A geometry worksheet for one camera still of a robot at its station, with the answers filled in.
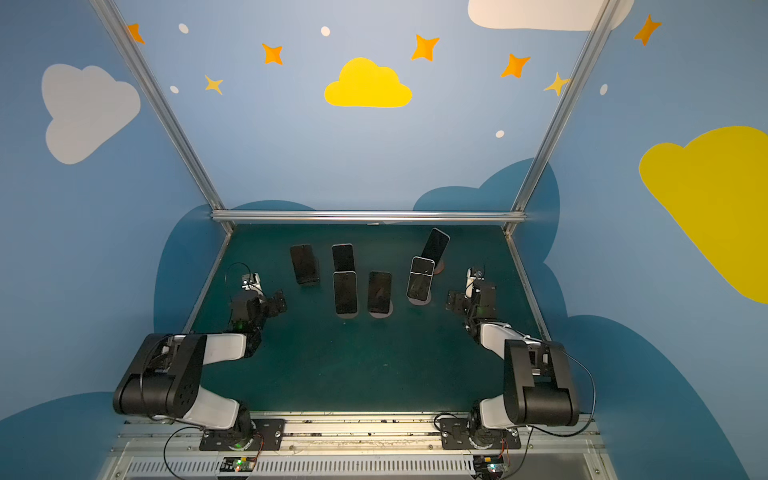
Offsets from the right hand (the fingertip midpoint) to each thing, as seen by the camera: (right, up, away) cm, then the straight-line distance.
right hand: (468, 289), depth 95 cm
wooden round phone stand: (-7, +6, +10) cm, 14 cm away
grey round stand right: (-15, -4, +2) cm, 16 cm away
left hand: (-64, -1, 0) cm, 64 cm away
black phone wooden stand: (-10, +14, 0) cm, 18 cm away
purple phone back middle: (-41, +11, +5) cm, 43 cm away
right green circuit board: (-2, -40, -24) cm, 46 cm away
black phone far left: (-52, +8, -1) cm, 53 cm away
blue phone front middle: (-39, +2, -2) cm, 40 cm away
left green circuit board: (-62, -39, -24) cm, 78 cm away
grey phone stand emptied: (-29, -9, +2) cm, 30 cm away
